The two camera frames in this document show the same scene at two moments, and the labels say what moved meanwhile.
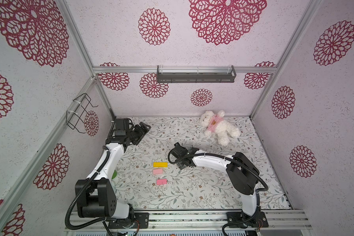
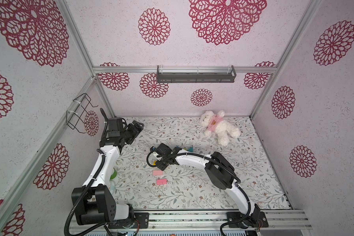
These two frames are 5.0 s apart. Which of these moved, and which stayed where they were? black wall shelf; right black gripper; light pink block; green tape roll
Moved: right black gripper
Stayed: green tape roll; black wall shelf; light pink block
